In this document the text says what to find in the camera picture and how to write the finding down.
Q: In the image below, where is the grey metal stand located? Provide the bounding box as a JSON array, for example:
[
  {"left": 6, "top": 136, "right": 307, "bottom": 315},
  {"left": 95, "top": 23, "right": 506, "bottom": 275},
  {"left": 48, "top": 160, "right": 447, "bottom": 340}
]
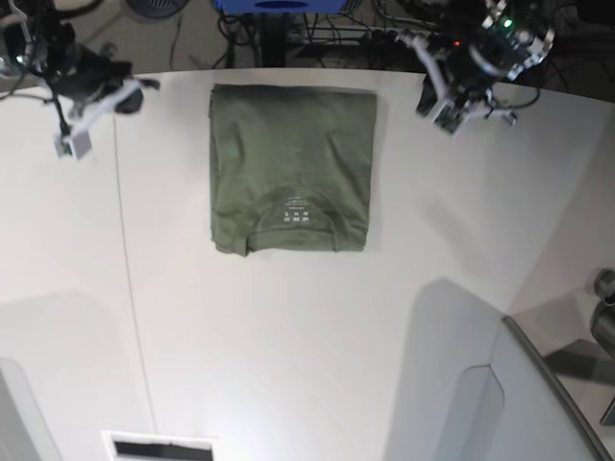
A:
[{"left": 507, "top": 268, "right": 614, "bottom": 460}]

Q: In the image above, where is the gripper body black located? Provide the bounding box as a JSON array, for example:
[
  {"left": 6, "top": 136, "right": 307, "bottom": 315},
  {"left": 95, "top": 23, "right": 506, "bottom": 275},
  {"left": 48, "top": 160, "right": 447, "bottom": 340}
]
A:
[
  {"left": 47, "top": 42, "right": 134, "bottom": 107},
  {"left": 445, "top": 44, "right": 504, "bottom": 93}
]

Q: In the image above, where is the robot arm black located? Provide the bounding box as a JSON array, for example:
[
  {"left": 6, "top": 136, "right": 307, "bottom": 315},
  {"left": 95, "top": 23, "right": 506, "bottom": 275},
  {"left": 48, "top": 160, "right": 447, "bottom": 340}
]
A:
[
  {"left": 426, "top": 1, "right": 555, "bottom": 110},
  {"left": 1, "top": 1, "right": 134, "bottom": 110}
]

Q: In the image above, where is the white label with black strip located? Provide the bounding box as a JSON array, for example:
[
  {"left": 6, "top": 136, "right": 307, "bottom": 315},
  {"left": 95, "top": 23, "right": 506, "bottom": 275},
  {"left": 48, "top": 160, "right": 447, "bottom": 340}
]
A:
[{"left": 101, "top": 430, "right": 224, "bottom": 461}]

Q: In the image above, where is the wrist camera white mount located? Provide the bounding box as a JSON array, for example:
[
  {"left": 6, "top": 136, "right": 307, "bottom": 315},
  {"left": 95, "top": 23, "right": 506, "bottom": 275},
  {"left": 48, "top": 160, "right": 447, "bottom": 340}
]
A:
[
  {"left": 402, "top": 42, "right": 518, "bottom": 136},
  {"left": 54, "top": 78, "right": 160, "bottom": 160}
]

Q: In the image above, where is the blue box with oval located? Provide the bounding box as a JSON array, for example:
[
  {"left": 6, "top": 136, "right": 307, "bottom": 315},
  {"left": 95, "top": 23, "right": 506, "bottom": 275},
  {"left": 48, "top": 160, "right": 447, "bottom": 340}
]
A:
[{"left": 214, "top": 0, "right": 346, "bottom": 14}]

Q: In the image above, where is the black fan base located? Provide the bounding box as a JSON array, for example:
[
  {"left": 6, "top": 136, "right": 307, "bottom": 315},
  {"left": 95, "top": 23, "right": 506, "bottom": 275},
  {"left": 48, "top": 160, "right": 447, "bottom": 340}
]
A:
[{"left": 125, "top": 0, "right": 189, "bottom": 21}]

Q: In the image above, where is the olive green t-shirt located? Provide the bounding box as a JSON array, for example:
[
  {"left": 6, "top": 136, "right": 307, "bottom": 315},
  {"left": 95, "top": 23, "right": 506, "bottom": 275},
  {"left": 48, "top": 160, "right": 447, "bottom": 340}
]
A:
[{"left": 209, "top": 85, "right": 378, "bottom": 256}]

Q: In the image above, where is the black power strip red light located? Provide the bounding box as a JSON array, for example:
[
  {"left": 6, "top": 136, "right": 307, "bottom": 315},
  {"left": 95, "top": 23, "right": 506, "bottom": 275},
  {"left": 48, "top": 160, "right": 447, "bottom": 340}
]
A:
[{"left": 371, "top": 29, "right": 462, "bottom": 50}]

